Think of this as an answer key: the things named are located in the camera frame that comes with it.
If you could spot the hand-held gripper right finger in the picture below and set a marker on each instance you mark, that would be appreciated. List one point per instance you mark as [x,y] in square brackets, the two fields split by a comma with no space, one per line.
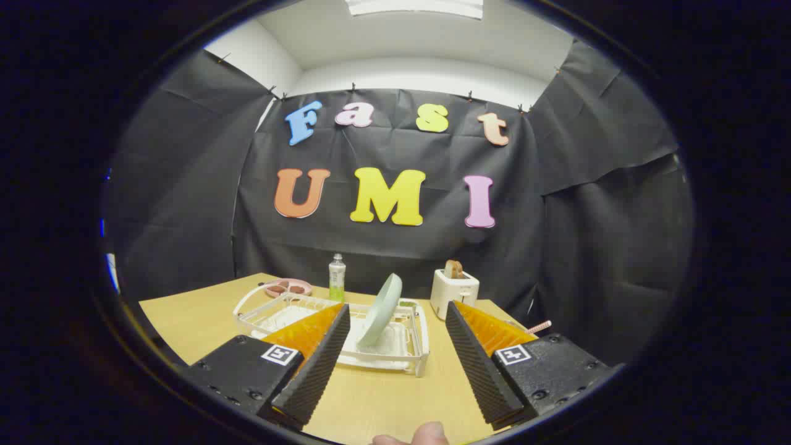
[479,371]

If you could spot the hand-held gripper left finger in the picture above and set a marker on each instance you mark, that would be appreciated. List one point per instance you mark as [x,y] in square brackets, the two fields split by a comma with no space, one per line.
[315,371]

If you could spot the light green plate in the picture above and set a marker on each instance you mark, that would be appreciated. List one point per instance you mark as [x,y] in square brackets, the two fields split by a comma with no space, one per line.
[383,309]

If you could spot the pink plate with food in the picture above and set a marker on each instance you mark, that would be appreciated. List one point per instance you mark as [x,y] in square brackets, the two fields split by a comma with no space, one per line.
[303,285]

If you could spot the white toaster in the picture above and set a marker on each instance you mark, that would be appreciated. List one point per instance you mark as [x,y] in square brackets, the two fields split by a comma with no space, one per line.
[454,295]

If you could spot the clear bottle green liquid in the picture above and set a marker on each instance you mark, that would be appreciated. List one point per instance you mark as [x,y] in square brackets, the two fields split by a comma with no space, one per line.
[337,275]

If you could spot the toasted bread slice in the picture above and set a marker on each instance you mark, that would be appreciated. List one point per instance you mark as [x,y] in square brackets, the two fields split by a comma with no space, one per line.
[453,269]

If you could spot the ceiling light panel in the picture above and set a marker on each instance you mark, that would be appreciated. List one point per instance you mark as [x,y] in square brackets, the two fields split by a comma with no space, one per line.
[414,7]

